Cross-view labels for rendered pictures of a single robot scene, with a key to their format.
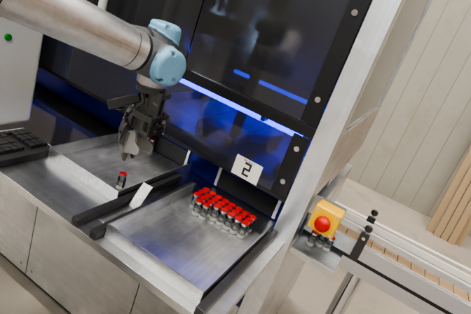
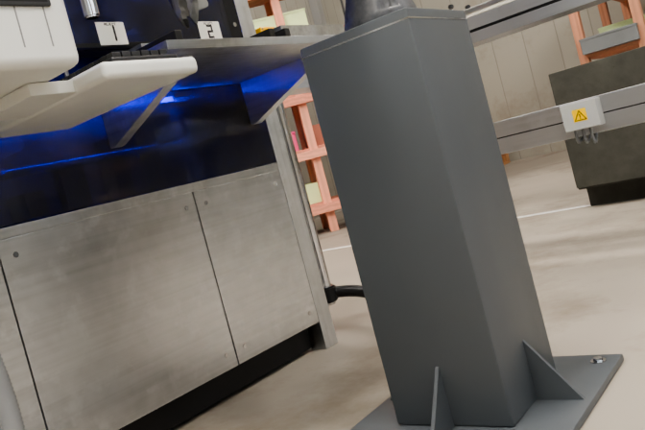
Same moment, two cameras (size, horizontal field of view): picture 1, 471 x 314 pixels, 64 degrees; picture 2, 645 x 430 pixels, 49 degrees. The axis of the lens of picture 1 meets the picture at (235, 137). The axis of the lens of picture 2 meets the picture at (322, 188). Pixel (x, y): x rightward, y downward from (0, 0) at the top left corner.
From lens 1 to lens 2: 2.04 m
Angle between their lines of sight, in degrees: 72
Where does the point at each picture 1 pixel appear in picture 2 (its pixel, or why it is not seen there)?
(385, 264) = not seen: hidden behind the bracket
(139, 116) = not seen: outside the picture
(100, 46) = not seen: outside the picture
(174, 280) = (330, 31)
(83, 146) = not seen: hidden behind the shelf
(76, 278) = (139, 340)
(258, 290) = (276, 131)
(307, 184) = (247, 16)
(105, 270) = (166, 274)
